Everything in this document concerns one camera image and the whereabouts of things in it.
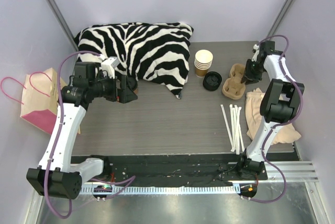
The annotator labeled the brown cardboard cup carrier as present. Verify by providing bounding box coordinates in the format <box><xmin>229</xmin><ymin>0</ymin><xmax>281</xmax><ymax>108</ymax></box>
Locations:
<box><xmin>222</xmin><ymin>63</ymin><xmax>246</xmax><ymax>100</ymax></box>

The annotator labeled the black plastic cup lid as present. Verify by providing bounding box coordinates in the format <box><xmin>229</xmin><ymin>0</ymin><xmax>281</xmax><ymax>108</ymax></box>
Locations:
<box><xmin>127</xmin><ymin>77</ymin><xmax>138</xmax><ymax>92</ymax></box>

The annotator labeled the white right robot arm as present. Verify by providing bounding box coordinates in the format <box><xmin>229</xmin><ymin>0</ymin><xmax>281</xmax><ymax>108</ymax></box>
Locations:
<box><xmin>235</xmin><ymin>38</ymin><xmax>305</xmax><ymax>180</ymax></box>

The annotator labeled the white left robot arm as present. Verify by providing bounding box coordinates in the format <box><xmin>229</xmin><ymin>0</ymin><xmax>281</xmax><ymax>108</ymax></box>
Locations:
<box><xmin>26</xmin><ymin>57</ymin><xmax>138</xmax><ymax>199</ymax></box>

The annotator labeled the white wrapped straw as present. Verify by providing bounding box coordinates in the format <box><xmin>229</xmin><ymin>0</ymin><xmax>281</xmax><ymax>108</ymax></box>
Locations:
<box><xmin>234</xmin><ymin>105</ymin><xmax>240</xmax><ymax>155</ymax></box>
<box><xmin>237</xmin><ymin>107</ymin><xmax>245</xmax><ymax>152</ymax></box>
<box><xmin>220</xmin><ymin>104</ymin><xmax>235</xmax><ymax>152</ymax></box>
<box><xmin>229</xmin><ymin>104</ymin><xmax>236</xmax><ymax>151</ymax></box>

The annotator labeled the black cup lid stack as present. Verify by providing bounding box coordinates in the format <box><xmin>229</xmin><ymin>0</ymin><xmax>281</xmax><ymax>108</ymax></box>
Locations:
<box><xmin>203</xmin><ymin>71</ymin><xmax>222</xmax><ymax>91</ymax></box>

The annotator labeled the zebra print pillow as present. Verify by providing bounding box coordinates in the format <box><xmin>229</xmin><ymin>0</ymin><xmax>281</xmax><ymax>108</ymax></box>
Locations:
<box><xmin>74</xmin><ymin>22</ymin><xmax>194</xmax><ymax>99</ymax></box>

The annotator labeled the stack of paper cups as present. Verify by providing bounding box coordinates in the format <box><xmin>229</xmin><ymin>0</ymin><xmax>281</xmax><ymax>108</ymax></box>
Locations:
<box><xmin>194</xmin><ymin>50</ymin><xmax>214</xmax><ymax>77</ymax></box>

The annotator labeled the beige folded cloth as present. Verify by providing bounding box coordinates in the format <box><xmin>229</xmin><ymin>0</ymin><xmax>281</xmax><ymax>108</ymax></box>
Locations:
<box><xmin>245</xmin><ymin>88</ymin><xmax>302</xmax><ymax>145</ymax></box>

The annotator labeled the pink paper gift bag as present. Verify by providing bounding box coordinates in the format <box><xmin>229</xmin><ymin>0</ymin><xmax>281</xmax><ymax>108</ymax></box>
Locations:
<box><xmin>1</xmin><ymin>68</ymin><xmax>66</xmax><ymax>134</ymax></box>

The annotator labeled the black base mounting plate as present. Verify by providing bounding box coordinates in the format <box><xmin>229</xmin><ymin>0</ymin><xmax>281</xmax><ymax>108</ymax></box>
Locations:
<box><xmin>72</xmin><ymin>153</ymin><xmax>299</xmax><ymax>188</ymax></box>

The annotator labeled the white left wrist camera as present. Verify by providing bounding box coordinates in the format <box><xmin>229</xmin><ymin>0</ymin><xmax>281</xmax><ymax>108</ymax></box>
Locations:
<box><xmin>98</xmin><ymin>55</ymin><xmax>120</xmax><ymax>79</ymax></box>

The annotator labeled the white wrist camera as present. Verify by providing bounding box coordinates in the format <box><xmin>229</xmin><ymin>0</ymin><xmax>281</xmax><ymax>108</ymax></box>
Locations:
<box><xmin>251</xmin><ymin>43</ymin><xmax>260</xmax><ymax>62</ymax></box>
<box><xmin>98</xmin><ymin>55</ymin><xmax>120</xmax><ymax>79</ymax></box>

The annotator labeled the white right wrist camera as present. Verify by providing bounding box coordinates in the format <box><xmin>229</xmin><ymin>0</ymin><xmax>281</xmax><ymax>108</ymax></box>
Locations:
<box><xmin>251</xmin><ymin>43</ymin><xmax>260</xmax><ymax>62</ymax></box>

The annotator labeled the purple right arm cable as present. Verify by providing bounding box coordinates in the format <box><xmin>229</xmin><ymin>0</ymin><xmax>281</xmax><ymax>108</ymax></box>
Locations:
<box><xmin>245</xmin><ymin>35</ymin><xmax>304</xmax><ymax>204</ymax></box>

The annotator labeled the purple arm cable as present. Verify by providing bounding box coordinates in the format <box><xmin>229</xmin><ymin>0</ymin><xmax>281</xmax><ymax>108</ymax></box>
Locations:
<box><xmin>43</xmin><ymin>50</ymin><xmax>137</xmax><ymax>219</ymax></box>
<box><xmin>245</xmin><ymin>35</ymin><xmax>304</xmax><ymax>204</ymax></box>

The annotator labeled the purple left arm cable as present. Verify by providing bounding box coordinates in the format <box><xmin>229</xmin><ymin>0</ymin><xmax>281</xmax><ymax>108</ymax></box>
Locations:
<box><xmin>43</xmin><ymin>50</ymin><xmax>137</xmax><ymax>219</ymax></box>

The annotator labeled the perforated metal rail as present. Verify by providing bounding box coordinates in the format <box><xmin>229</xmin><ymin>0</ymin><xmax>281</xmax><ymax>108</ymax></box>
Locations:
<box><xmin>80</xmin><ymin>183</ymin><xmax>240</xmax><ymax>196</ymax></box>

